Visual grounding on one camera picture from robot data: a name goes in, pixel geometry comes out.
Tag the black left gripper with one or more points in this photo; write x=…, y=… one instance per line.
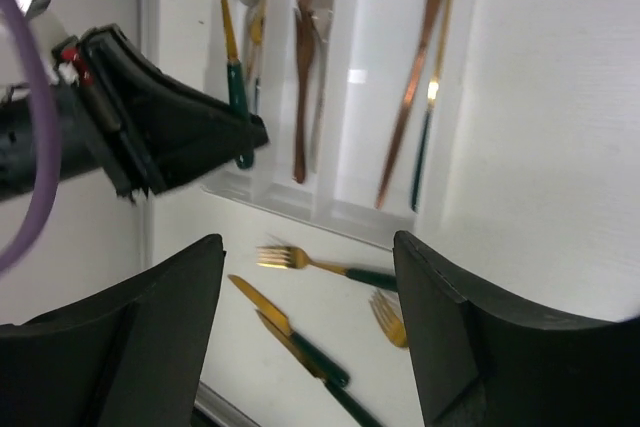
x=148, y=132

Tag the rose gold knife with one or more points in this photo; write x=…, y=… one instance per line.
x=430, y=12

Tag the gold spoon green handle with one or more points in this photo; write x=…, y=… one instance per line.
x=235, y=78
x=256, y=29

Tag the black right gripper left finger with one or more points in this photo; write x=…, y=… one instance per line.
x=130, y=355

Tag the gold fork green handle pile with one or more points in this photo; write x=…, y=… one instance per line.
x=389, y=322

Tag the white three-compartment cutlery tray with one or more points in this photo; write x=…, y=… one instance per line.
x=371, y=49

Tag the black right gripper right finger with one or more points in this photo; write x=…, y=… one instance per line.
x=483, y=356

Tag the gold knife green handle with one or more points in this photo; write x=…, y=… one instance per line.
x=277, y=317
x=443, y=7
x=361, y=415

